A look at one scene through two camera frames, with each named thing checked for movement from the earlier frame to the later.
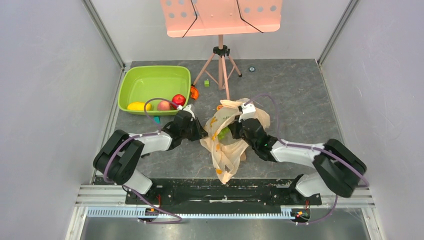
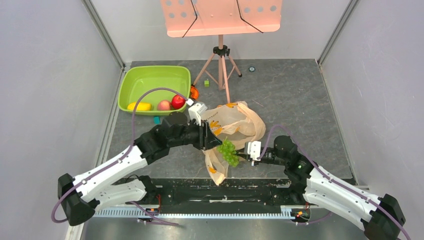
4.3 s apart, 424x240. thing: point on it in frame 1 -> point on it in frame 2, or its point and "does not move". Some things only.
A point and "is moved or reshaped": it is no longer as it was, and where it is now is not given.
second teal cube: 157,119 does not move
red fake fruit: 179,99 does not move
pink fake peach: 164,105 does not move
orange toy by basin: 195,93 does not move
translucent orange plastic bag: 226,151 is moved or reshaped
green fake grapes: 221,135 -> 229,154
